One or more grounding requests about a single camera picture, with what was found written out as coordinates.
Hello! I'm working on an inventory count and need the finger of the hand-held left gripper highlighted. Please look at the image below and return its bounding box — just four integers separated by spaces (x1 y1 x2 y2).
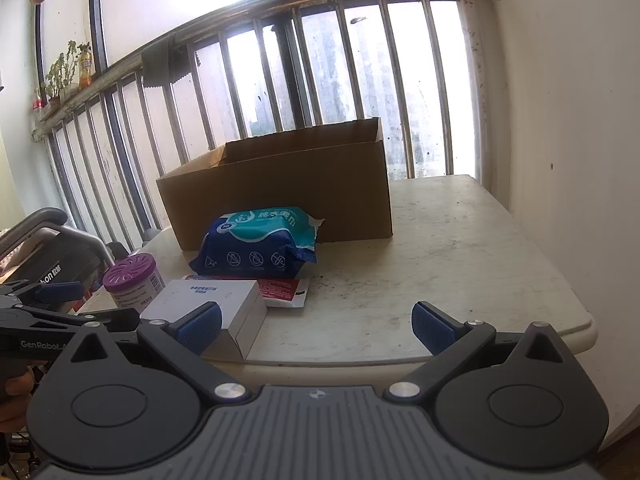
0 281 85 311
30 306 142 333

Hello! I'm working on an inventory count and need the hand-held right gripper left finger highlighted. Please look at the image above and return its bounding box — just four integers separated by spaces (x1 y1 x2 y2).
57 302 251 406

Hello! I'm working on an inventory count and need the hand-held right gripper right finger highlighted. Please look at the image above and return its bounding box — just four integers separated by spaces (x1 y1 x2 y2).
385 301 576 403

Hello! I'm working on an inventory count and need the white carton box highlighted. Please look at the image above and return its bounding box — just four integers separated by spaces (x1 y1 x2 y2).
140 279 268 361

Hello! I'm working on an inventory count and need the purple-lid air freshener jar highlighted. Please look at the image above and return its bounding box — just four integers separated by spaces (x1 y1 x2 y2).
102 253 166 311

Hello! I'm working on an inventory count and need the red white tube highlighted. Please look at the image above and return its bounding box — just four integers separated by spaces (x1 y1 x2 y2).
182 274 310 312

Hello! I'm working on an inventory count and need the blue wet wipes pack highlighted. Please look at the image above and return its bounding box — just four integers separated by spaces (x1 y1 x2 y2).
189 206 325 279

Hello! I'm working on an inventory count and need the brown cardboard box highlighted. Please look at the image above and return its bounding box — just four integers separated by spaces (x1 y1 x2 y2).
156 116 394 252

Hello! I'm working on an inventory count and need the person's left hand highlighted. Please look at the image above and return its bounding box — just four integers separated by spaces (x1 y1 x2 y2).
0 372 38 428

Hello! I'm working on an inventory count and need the grey wheelchair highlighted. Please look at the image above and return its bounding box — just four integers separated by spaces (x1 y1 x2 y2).
0 208 132 321

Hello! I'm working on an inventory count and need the green potted plant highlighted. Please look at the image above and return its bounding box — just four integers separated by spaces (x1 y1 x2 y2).
44 41 78 103

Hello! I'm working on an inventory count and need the orange drink bottle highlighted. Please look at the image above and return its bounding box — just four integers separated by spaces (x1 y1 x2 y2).
77 45 95 90

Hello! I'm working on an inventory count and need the dark cloth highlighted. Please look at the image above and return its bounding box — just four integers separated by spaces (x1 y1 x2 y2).
141 37 201 90

